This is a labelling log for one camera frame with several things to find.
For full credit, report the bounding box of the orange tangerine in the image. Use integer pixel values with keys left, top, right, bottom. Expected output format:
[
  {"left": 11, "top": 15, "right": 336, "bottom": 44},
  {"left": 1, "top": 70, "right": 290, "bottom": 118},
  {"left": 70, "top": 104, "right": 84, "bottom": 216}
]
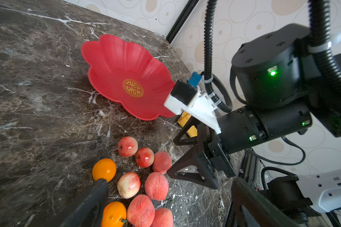
[
  {"left": 101, "top": 201, "right": 127, "bottom": 227},
  {"left": 92, "top": 159, "right": 117, "bottom": 183}
]

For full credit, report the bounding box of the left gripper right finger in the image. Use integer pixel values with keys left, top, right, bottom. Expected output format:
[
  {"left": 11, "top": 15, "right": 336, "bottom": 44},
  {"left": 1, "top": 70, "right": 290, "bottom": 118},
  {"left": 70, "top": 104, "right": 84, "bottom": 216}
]
[{"left": 230, "top": 177, "right": 298, "bottom": 227}]

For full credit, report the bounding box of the pink peach centre small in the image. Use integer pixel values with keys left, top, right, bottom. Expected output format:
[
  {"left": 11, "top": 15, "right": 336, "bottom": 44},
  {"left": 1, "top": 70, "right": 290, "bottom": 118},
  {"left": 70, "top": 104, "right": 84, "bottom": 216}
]
[{"left": 117, "top": 172, "right": 141, "bottom": 199}]

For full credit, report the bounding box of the orange tangerine top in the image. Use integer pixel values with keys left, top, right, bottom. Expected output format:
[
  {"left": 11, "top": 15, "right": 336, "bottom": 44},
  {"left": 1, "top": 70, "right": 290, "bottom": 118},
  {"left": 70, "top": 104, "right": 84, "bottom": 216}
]
[{"left": 92, "top": 159, "right": 117, "bottom": 183}]

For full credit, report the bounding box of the pink peach top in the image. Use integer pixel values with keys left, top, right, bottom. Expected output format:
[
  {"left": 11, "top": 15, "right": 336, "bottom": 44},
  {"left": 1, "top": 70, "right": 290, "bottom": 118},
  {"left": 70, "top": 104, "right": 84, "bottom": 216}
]
[{"left": 117, "top": 136, "right": 138, "bottom": 157}]

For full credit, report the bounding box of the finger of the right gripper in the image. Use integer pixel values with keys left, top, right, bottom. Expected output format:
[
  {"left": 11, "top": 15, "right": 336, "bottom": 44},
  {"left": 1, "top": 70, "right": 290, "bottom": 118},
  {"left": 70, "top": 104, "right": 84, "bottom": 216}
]
[
  {"left": 173, "top": 116, "right": 199, "bottom": 146},
  {"left": 167, "top": 145, "right": 219, "bottom": 190}
]

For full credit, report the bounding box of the yellow snack bag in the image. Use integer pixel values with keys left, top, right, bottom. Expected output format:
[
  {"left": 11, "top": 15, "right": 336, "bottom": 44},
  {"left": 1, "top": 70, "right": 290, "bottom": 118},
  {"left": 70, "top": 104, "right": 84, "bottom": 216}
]
[{"left": 177, "top": 111, "right": 199, "bottom": 138}]

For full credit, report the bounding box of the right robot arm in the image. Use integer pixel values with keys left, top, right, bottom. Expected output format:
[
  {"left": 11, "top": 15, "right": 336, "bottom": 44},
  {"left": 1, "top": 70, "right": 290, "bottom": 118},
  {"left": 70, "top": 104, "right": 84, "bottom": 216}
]
[{"left": 164, "top": 1, "right": 341, "bottom": 227}]

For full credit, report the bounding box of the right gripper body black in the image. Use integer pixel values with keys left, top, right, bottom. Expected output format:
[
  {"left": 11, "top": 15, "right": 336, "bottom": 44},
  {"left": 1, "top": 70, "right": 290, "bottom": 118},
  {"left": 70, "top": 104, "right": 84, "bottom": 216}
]
[{"left": 196, "top": 106, "right": 273, "bottom": 179}]

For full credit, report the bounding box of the red flower-shaped fruit bowl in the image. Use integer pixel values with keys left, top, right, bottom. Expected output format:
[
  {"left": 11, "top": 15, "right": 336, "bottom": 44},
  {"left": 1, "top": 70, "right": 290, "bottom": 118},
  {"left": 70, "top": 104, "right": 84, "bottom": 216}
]
[{"left": 81, "top": 35, "right": 175, "bottom": 121}]

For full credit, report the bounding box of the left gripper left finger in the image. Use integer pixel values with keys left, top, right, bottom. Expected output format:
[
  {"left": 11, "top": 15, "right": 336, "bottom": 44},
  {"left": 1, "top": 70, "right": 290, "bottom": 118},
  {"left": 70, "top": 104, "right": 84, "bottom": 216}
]
[{"left": 59, "top": 179, "right": 109, "bottom": 227}]

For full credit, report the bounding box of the orange tangerine middle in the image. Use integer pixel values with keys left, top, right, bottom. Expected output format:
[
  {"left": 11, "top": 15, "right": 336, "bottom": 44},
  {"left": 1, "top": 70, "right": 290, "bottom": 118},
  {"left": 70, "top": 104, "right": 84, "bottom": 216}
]
[{"left": 101, "top": 201, "right": 127, "bottom": 227}]

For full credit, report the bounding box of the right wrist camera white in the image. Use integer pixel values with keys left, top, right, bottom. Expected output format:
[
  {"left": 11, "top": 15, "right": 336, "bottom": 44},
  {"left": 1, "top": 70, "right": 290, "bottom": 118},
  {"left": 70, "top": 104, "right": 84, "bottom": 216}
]
[{"left": 164, "top": 72, "right": 222, "bottom": 134}]

